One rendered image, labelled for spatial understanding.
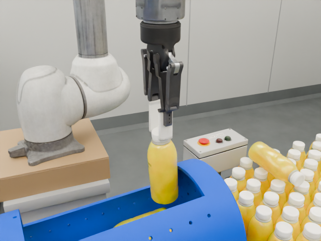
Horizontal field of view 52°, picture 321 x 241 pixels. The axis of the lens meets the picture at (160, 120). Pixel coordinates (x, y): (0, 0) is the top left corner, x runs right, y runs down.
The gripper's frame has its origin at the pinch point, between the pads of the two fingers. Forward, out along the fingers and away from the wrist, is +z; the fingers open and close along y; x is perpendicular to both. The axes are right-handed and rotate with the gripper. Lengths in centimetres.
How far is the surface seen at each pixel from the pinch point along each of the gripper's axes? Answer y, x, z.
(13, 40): -264, -9, 32
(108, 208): -8.1, -10.3, 25.4
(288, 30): -233, 293, 44
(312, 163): -1, 54, 27
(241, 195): 1.8, 23.6, 26.9
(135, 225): 12.5, -11.6, 13.2
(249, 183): -1.5, 29.3, 26.9
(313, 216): 15.8, 34.9, 27.6
